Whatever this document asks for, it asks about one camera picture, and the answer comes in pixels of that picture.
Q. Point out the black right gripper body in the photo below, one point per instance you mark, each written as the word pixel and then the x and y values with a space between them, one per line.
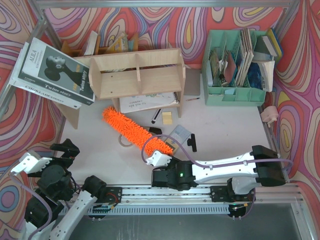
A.
pixel 157 179

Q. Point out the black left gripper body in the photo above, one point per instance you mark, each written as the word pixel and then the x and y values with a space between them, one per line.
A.
pixel 59 160

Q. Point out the orange chenille duster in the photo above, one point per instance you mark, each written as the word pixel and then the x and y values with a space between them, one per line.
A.
pixel 134 133

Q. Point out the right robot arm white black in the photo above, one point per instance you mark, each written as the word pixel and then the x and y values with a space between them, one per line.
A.
pixel 259 167

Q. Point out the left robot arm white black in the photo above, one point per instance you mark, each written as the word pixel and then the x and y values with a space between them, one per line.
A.
pixel 57 205

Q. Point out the wooden bookshelf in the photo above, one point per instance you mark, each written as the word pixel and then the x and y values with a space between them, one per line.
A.
pixel 116 75

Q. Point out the small calculator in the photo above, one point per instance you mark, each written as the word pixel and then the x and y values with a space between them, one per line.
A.
pixel 180 135

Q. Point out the silver black stapler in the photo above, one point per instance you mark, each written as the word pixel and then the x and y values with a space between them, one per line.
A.
pixel 154 130

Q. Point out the masking tape roll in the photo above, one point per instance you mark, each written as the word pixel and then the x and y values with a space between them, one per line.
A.
pixel 124 142

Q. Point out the black white marker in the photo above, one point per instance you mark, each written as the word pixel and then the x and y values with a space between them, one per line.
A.
pixel 156 115

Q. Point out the yellow sticky notes pad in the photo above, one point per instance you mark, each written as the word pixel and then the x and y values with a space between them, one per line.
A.
pixel 167 118

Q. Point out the spiral notebook under shelf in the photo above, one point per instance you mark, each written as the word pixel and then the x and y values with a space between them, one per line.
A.
pixel 145 102

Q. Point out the black white Twins story book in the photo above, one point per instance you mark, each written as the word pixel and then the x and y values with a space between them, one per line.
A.
pixel 56 72

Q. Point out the white book under top book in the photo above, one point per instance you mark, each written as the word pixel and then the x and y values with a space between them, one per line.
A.
pixel 14 80

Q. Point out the pink pig figurine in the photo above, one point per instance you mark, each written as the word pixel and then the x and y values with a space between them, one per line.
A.
pixel 269 115

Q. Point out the red booklet in organizer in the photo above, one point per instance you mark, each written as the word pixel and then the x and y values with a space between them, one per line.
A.
pixel 230 68

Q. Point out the stack of thin beige books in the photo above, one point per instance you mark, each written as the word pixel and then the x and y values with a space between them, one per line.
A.
pixel 245 57

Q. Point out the mint green desk organizer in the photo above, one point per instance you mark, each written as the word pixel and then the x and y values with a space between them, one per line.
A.
pixel 217 92

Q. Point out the open white book in organizer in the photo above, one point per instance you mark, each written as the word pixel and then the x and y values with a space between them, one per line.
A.
pixel 267 74

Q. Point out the blue yellow book in organizer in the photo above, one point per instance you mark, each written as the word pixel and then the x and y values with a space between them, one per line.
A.
pixel 272 43

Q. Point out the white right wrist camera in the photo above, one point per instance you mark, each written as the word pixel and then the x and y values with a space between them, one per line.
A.
pixel 158 159

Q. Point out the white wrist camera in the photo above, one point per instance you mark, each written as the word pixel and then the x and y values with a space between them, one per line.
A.
pixel 31 162
pixel 158 159

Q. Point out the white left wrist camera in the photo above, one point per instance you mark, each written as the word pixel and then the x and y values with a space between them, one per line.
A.
pixel 31 162

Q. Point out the aluminium mounting rail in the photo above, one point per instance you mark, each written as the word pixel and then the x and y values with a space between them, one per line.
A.
pixel 140 194

